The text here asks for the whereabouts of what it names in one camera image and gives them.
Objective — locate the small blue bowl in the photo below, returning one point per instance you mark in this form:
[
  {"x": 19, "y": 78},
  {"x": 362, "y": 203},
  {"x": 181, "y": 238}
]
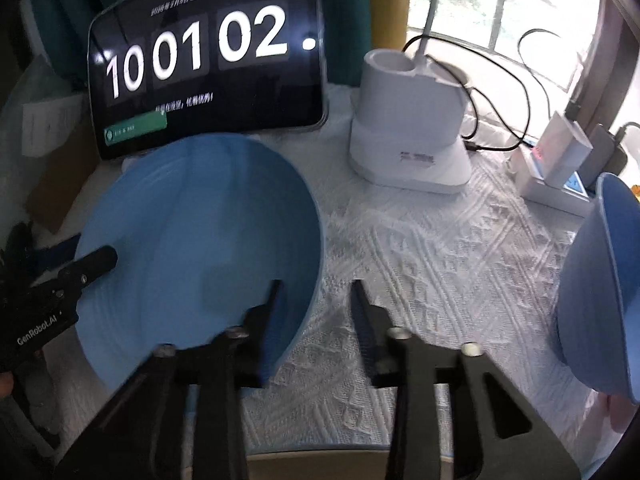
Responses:
[{"x": 600, "y": 285}]

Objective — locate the black tablet clock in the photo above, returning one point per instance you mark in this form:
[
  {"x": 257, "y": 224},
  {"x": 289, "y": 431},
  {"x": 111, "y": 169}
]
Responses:
[{"x": 200, "y": 100}]

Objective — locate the black charger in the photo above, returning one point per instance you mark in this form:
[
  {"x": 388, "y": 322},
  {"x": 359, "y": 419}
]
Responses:
[{"x": 607, "y": 152}]

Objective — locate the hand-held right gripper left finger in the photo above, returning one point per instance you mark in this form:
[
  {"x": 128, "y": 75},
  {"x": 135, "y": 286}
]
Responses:
[{"x": 265, "y": 312}]

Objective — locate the white desk lamp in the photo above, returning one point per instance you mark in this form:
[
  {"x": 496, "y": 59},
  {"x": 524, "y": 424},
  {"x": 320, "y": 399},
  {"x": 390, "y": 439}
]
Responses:
[{"x": 400, "y": 125}]

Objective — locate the window with dark frame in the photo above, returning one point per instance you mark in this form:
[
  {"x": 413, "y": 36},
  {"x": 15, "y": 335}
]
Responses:
[{"x": 540, "y": 0}]

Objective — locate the white power strip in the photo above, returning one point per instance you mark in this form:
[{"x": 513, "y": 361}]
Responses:
[{"x": 540, "y": 190}]

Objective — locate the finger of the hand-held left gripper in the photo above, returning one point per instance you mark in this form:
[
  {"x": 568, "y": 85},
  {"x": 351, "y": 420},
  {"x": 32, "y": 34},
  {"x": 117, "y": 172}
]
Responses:
[
  {"x": 62, "y": 252},
  {"x": 92, "y": 264}
]

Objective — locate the large blue bowl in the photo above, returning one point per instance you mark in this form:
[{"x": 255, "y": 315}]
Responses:
[{"x": 200, "y": 220}]

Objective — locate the dark vertical post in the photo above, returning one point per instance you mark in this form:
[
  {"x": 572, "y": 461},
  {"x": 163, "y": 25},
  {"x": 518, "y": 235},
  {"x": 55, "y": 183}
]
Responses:
[{"x": 617, "y": 35}]

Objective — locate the white charger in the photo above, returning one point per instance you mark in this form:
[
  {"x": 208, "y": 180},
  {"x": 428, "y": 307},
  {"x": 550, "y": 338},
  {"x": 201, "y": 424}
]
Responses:
[{"x": 565, "y": 150}]

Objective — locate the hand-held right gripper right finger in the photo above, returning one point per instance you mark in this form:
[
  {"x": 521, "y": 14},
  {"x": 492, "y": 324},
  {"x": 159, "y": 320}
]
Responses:
[{"x": 365, "y": 320}]

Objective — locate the yellow curtain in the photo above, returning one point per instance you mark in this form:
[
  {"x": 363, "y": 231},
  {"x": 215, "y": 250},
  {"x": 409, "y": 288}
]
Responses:
[{"x": 390, "y": 5}]

